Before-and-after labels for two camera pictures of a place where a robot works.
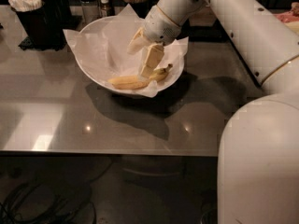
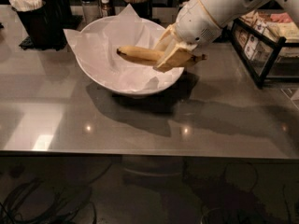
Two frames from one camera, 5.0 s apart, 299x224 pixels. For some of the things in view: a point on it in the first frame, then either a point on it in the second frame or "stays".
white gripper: x=159 y=28 -> x=193 y=25
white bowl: x=103 y=43 stays
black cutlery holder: x=44 y=26 stays
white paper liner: x=105 y=44 stays
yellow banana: x=134 y=82 -> x=150 y=56
